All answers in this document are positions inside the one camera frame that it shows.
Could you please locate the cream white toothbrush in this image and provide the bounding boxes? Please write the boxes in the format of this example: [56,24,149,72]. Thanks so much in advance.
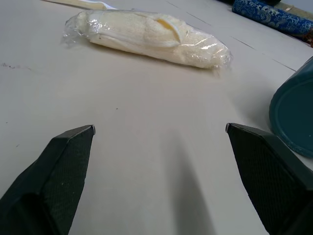
[43,0,118,11]

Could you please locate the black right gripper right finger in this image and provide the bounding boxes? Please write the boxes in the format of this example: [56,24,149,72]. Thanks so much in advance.
[225,122,313,235]

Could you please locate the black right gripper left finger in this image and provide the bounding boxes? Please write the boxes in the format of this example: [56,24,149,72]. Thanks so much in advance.
[0,124,96,235]

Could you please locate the blue brocade patterned roll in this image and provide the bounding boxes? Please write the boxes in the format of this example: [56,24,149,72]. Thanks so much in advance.
[231,0,313,35]

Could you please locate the teal round container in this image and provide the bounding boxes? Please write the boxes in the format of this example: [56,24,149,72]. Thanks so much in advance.
[268,56,313,158]

